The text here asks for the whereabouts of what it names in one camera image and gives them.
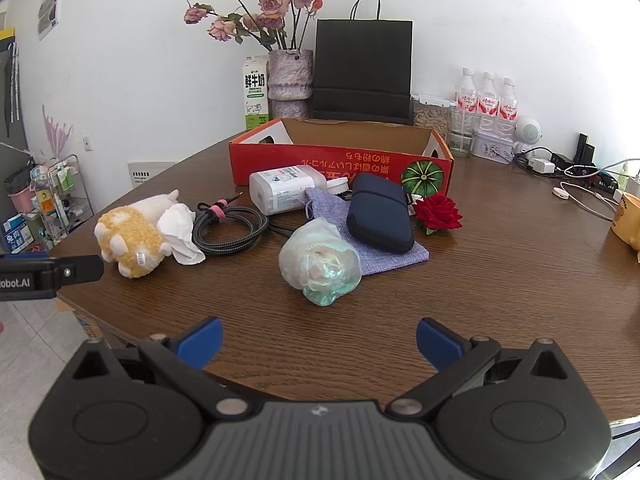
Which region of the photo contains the white cable with puck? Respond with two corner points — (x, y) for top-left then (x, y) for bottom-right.
(552, 180), (621, 221)

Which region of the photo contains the white printed tin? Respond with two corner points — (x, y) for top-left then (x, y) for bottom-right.
(471, 130), (516, 164)

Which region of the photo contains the white plastic wipes box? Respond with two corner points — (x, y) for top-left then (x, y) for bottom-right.
(248, 164), (328, 217)

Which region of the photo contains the yellow plush toy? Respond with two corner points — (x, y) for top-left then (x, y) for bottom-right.
(94, 189), (182, 279)

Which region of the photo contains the blue white packet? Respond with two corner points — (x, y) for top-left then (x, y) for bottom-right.
(4, 215), (31, 253)

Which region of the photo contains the plastic-wrapped pale green bundle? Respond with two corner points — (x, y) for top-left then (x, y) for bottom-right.
(278, 217), (362, 307)

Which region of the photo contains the wall paper sheet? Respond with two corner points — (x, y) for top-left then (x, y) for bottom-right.
(37, 0), (63, 41)

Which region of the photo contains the pink feather wall decal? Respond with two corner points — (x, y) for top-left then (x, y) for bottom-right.
(41, 105), (73, 158)

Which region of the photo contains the red cardboard box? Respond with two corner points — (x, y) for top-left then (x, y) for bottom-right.
(229, 117), (455, 197)

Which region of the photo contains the pink bin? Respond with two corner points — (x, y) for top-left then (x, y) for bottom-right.
(7, 182), (36, 213)

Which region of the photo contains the yellow mug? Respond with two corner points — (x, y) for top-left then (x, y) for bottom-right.
(610, 191), (640, 251)

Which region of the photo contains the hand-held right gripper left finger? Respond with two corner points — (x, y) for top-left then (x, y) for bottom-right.
(70, 316), (256, 418)

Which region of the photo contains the clear drinking glass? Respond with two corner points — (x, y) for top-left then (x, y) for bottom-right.
(447, 105), (476, 158)

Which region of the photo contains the purple fabric pouch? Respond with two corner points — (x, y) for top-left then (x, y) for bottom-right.
(302, 186), (430, 277)

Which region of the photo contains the white wall panel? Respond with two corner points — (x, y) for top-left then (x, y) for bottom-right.
(127, 161), (177, 189)

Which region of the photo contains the metal wire rack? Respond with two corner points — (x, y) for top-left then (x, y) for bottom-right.
(30, 154), (95, 251)

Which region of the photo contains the red label water bottle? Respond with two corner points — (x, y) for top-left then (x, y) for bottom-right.
(455, 67), (480, 133)
(497, 77), (519, 136)
(477, 72), (501, 133)

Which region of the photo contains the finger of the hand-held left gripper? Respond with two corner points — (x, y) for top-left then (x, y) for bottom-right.
(0, 254), (105, 289)

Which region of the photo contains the white round device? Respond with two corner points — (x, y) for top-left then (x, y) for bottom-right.
(512, 116), (543, 153)

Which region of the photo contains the grey braided cable coil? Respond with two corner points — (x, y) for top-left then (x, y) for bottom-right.
(191, 192), (271, 257)

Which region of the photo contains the clear container of seeds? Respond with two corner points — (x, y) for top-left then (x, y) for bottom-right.
(411, 94), (457, 133)

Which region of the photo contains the white cloth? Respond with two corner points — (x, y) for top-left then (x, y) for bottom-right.
(157, 203), (207, 266)

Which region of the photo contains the purple textured vase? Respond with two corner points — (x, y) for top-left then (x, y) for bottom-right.
(267, 49), (314, 122)

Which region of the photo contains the black paper bag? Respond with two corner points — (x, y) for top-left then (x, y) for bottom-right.
(310, 0), (415, 127)

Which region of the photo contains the black upright device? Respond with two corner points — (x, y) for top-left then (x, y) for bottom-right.
(575, 132), (596, 163)

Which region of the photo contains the dark board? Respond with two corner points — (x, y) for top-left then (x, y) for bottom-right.
(0, 30), (30, 161)

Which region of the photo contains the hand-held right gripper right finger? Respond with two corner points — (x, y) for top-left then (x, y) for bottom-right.
(385, 316), (571, 418)

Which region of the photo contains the red rose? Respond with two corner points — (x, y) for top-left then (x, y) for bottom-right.
(412, 194), (463, 237)

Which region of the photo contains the white green milk carton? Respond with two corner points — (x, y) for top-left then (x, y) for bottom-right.
(242, 55), (271, 132)

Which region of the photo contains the bunch of dried pink roses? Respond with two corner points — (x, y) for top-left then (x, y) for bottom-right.
(183, 0), (323, 52)

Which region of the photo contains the navy zip case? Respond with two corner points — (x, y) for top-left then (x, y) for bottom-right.
(346, 173), (416, 255)

